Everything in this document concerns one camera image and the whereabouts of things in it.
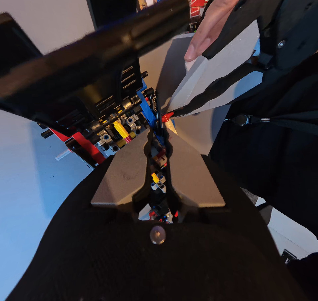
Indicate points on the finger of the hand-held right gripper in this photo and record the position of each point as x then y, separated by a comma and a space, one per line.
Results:
238, 92
213, 72

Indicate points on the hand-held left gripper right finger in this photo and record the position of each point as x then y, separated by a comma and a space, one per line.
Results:
193, 176

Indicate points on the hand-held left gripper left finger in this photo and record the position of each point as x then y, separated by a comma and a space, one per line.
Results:
121, 176

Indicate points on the toy brick car model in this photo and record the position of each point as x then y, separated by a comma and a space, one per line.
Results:
87, 144

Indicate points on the grey desk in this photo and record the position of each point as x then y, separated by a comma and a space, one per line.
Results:
24, 206

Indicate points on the person's right hand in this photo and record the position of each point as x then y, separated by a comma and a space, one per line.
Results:
211, 27

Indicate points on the black rectangular object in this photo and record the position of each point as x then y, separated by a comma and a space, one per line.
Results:
109, 2

